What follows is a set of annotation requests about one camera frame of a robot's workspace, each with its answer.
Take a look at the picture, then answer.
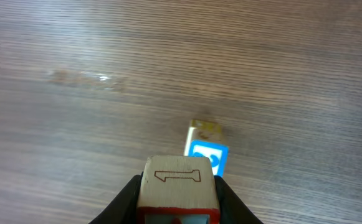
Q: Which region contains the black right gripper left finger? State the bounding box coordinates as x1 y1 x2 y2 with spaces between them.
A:
89 174 143 224

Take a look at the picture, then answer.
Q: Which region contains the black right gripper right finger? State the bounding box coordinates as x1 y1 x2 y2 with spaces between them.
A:
214 175 263 224

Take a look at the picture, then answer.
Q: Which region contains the red A wooden block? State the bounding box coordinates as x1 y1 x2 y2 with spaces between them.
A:
136 156 221 224

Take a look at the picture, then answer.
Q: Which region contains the blue letter wooden block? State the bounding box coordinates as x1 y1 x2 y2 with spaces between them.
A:
184 139 229 177

